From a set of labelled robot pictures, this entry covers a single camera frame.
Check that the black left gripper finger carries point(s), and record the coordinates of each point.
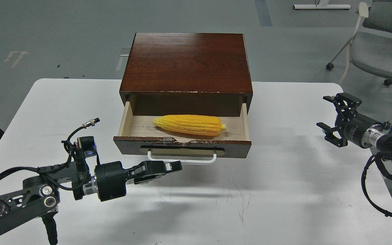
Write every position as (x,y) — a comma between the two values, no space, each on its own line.
(145,177)
(155,168)

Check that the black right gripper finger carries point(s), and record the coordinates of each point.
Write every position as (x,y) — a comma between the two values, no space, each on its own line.
(329,134)
(346,107)

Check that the yellow corn cob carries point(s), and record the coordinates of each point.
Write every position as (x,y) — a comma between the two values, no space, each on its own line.
(191,124)

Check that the dark wooden cabinet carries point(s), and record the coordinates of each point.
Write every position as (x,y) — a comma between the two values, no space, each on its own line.
(209,68)

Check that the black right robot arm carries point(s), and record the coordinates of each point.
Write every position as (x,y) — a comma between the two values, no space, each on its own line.
(383,144)

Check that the grey office chair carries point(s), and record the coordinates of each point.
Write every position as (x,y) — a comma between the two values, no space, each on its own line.
(370,46)

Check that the wooden drawer with white handle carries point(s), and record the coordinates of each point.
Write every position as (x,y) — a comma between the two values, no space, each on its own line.
(138,136)

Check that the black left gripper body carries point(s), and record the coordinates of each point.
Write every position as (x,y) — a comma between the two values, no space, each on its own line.
(111,180)

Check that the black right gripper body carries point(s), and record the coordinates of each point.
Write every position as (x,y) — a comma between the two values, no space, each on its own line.
(359,129)

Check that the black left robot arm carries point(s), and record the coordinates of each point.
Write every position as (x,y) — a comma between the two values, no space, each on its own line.
(40,197)

